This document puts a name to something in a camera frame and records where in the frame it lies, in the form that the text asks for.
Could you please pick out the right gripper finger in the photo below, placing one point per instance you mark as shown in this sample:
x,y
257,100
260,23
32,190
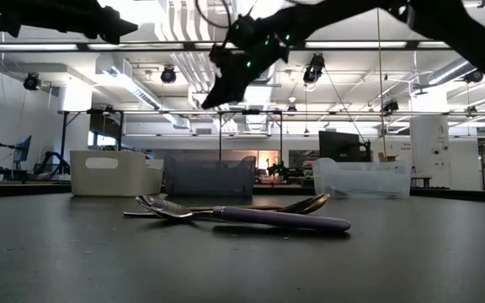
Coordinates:
x,y
236,84

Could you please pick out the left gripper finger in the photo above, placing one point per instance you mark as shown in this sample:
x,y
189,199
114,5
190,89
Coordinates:
x,y
114,27

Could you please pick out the gold metal spoon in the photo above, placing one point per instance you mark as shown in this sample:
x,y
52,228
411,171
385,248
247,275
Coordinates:
x,y
320,198

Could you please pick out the dark slim metal spoon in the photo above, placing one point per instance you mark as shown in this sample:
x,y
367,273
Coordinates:
x,y
139,214

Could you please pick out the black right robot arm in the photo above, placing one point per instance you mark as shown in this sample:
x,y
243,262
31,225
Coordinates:
x,y
457,33

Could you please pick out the dark grey translucent bin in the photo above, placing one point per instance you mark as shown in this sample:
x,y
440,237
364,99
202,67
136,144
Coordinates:
x,y
209,181

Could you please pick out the black computer monitor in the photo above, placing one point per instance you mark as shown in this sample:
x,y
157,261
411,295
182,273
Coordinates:
x,y
339,145

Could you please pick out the small tilted monitor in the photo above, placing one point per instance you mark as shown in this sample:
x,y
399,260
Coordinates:
x,y
23,149

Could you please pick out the white plastic bin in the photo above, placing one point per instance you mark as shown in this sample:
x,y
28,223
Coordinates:
x,y
116,177

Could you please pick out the clear plastic bin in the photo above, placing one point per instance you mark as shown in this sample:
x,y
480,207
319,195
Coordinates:
x,y
364,179

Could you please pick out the black table mat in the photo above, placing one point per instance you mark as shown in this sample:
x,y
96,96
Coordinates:
x,y
242,269

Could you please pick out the white square pillar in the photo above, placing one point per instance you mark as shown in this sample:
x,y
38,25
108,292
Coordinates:
x,y
430,168

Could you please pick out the silver ventilation duct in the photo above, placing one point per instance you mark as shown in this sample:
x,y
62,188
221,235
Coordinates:
x,y
257,122
440,78

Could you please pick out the black ceiling camera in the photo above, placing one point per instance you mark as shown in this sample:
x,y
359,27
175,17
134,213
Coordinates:
x,y
390,106
314,71
168,76
474,76
32,82

